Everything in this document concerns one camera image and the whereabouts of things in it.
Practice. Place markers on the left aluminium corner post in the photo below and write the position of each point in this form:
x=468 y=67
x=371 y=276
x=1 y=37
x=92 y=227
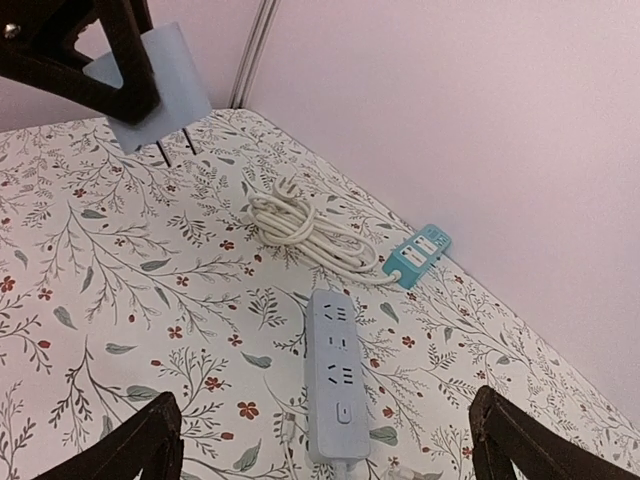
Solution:
x=252 y=53

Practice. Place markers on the light blue plug adapter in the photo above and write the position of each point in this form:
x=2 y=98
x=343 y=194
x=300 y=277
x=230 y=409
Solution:
x=182 y=92

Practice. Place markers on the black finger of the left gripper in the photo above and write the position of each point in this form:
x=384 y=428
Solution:
x=148 y=445

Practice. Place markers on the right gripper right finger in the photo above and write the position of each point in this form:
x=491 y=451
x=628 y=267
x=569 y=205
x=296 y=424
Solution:
x=506 y=439

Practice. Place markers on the floral table cloth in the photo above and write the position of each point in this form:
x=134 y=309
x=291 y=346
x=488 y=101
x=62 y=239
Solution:
x=123 y=276

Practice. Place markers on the grey-blue power strip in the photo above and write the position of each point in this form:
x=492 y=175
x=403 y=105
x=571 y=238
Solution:
x=338 y=429

